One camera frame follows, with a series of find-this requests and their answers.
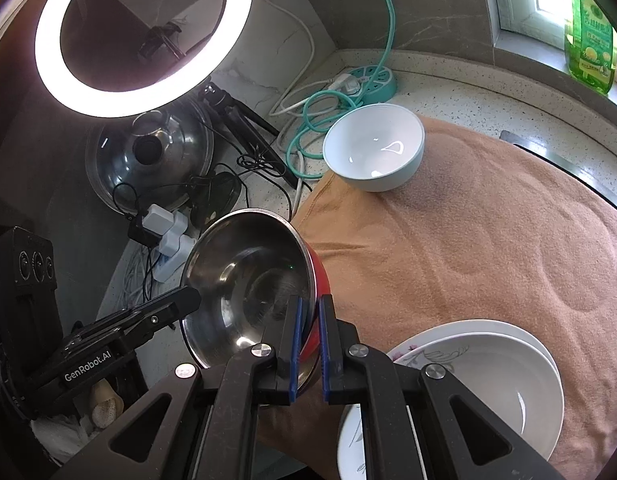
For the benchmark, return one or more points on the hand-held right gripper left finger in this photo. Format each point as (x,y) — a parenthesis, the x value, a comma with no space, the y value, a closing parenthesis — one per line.
(297,350)

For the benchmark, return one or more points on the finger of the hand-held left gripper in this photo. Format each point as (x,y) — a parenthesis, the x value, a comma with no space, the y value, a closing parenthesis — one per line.
(158,316)

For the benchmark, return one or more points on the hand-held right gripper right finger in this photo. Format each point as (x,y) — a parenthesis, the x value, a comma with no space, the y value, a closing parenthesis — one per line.
(324,350)

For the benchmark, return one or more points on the red steel bowl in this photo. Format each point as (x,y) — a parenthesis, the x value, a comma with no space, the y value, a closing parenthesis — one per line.
(238,285)

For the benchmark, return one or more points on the white deep plate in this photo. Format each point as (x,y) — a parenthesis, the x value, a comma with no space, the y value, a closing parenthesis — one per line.
(463,326)

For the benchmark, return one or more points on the floral deep plate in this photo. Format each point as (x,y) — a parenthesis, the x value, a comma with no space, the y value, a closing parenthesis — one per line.
(488,385)

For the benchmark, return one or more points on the person's left hand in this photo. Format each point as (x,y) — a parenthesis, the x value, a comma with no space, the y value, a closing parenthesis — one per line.
(106,405)

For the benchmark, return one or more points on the white power adapter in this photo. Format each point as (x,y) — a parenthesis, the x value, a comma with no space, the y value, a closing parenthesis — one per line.
(158,220)
(176,242)

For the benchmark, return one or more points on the black power adapter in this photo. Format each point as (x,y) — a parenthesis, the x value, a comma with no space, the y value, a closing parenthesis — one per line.
(141,232)

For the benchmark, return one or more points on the black round base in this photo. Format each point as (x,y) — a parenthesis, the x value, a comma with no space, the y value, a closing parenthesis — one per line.
(218,195)

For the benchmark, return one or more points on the steel pot lid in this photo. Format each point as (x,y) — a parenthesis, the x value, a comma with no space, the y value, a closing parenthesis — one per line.
(178,160)

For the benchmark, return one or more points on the brown towel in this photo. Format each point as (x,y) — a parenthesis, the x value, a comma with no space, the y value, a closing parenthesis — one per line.
(463,240)

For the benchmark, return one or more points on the black tripod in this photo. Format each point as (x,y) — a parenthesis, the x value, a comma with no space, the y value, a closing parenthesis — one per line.
(248,130)

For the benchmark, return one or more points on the white ceramic bowl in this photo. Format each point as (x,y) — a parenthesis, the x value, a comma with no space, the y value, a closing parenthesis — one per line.
(373,145)

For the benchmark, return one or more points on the teal power strip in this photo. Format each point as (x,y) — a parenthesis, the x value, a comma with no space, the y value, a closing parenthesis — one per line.
(378,85)

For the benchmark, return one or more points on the green dish soap bottle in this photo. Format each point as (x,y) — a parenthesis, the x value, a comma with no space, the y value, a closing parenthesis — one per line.
(590,45)

